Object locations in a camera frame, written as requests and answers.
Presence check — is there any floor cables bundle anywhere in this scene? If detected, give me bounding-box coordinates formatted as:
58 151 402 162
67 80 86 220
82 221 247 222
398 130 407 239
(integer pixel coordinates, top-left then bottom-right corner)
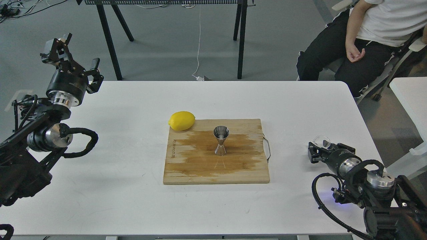
0 0 69 24

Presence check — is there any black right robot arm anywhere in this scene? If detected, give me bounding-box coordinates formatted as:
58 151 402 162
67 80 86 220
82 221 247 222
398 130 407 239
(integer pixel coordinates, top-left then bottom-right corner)
308 141 427 240

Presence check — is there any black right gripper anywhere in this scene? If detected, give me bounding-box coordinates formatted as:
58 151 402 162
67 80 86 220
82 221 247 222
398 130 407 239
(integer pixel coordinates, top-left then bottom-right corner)
308 142 362 179

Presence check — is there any white side table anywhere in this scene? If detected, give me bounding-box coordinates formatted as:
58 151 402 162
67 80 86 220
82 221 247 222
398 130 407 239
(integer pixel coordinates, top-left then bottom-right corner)
385 77 427 180

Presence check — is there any wooden cutting board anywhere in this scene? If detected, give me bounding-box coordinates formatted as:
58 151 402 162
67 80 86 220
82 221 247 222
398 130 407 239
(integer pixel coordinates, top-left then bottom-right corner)
163 119 270 185

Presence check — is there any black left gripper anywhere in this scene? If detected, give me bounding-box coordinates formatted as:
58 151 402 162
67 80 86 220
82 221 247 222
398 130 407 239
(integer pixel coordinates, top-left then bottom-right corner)
40 33 104 107

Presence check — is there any small clear glass cup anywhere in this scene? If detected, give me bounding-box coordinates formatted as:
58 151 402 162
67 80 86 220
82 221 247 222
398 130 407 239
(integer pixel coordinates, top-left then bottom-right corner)
312 135 331 149

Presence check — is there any yellow lemon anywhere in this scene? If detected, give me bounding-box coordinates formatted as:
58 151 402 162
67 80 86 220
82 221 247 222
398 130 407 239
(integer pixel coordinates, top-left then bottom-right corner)
168 111 195 131

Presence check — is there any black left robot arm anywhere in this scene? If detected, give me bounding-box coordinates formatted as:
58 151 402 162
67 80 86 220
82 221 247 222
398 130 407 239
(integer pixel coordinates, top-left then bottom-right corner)
0 33 104 206

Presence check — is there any seated person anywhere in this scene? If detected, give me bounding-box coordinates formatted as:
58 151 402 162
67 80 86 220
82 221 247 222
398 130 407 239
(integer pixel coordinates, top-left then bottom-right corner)
296 0 427 98

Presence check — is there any white hanging cable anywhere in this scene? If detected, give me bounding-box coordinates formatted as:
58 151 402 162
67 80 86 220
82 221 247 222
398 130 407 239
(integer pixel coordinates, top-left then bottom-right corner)
191 5 208 81

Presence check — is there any black metal frame table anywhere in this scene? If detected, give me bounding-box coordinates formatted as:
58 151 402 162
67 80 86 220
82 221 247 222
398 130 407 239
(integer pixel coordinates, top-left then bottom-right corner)
77 0 254 81

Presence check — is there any steel double jigger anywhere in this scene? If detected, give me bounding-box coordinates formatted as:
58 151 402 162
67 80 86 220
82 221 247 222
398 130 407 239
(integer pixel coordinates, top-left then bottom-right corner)
213 125 229 156

